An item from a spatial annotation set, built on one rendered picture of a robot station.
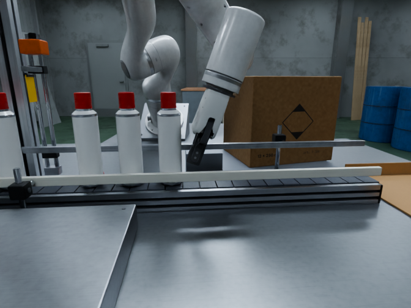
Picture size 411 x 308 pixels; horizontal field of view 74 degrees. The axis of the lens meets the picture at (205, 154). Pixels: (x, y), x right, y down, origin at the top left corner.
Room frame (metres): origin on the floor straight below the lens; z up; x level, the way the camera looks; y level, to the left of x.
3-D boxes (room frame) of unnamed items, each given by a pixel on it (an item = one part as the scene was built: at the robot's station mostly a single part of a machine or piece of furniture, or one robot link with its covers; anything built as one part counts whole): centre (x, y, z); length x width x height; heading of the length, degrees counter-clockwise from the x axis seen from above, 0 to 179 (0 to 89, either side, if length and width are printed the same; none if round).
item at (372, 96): (4.76, -3.37, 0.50); 1.41 x 0.83 x 1.00; 0
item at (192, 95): (7.28, 0.15, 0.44); 1.57 x 0.81 x 0.88; 179
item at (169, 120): (0.60, 0.08, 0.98); 0.05 x 0.05 x 0.20
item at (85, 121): (0.59, 0.26, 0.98); 0.05 x 0.05 x 0.20
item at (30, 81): (0.59, 0.36, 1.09); 0.03 x 0.01 x 0.06; 5
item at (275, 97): (0.95, -0.25, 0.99); 0.30 x 0.24 x 0.27; 106
